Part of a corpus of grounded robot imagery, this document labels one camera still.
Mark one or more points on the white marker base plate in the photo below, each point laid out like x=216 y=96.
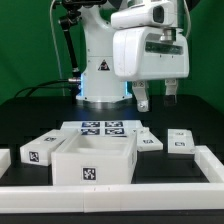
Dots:
x=103 y=128

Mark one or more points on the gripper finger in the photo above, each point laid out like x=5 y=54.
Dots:
x=170 y=98
x=140 y=90

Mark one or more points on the white workspace border frame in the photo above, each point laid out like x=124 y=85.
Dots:
x=131 y=197

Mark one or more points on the white cabinet body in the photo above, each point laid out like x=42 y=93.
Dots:
x=86 y=160

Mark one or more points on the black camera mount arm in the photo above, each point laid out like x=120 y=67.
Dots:
x=73 y=15

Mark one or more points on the white door panel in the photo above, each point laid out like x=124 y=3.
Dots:
x=146 y=141
x=180 y=141

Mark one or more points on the white cabinet top block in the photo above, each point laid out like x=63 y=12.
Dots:
x=38 y=151

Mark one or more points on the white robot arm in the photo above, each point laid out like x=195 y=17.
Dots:
x=100 y=86

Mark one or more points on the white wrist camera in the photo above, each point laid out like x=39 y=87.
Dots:
x=153 y=13

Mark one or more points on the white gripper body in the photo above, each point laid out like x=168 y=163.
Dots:
x=139 y=54

